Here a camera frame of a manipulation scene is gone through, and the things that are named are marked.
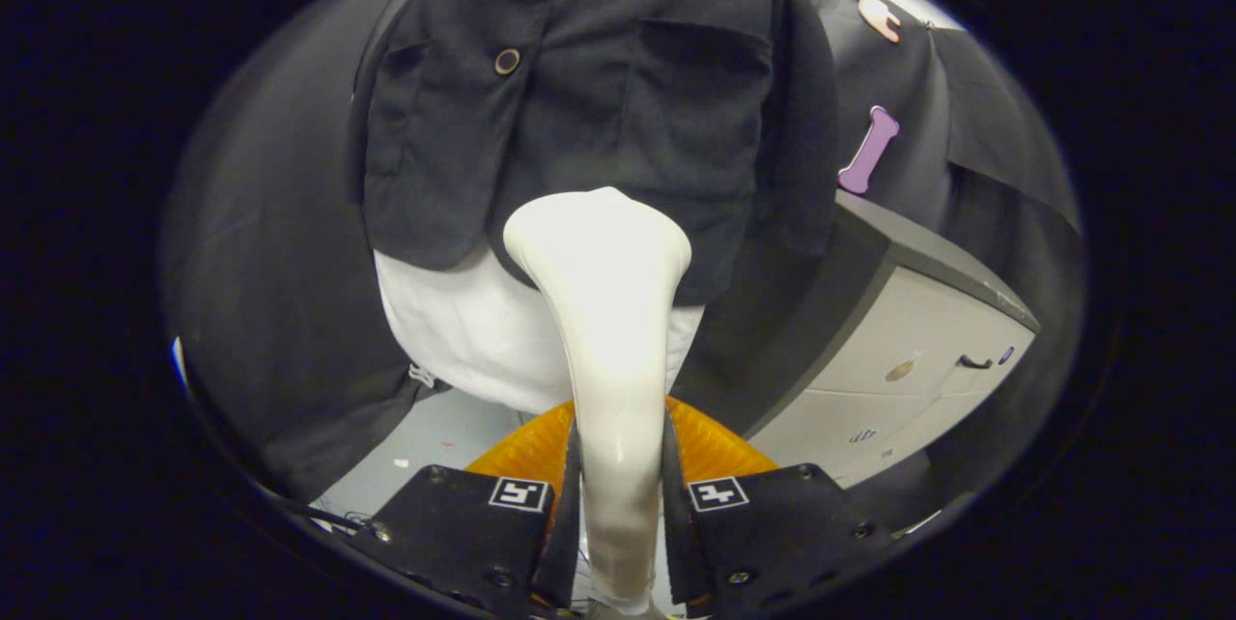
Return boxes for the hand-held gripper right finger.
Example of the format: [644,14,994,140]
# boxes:
[661,396,894,616]

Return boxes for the white shirt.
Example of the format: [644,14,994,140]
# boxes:
[374,0,706,415]

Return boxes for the black suit jacket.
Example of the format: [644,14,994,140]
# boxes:
[348,0,839,307]

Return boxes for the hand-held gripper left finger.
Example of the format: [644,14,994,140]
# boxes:
[348,398,582,616]

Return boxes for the black backdrop cloth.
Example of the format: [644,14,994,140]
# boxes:
[159,0,1087,524]

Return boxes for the white garment steamer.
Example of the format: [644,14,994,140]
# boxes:
[502,187,693,616]

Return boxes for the black cable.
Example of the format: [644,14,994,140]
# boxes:
[275,494,387,536]

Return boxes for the grey cabinet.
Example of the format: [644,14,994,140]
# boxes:
[744,190,1042,489]

